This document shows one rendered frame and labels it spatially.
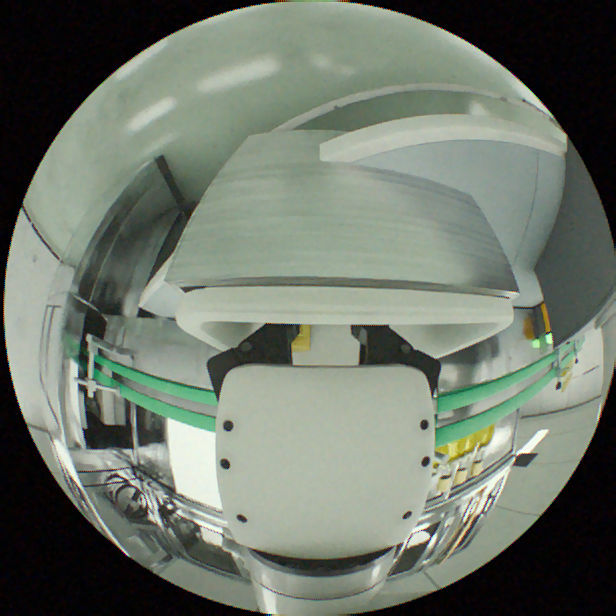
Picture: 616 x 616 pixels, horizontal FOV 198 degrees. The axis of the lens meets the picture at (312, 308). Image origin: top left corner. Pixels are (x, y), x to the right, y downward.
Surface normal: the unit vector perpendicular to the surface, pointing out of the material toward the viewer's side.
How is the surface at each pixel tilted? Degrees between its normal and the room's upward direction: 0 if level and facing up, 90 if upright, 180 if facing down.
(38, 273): 90
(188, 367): 90
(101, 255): 90
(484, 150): 0
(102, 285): 90
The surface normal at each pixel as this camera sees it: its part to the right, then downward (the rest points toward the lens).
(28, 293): 1.00, 0.02
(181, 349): -0.01, -0.38
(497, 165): -0.02, 0.92
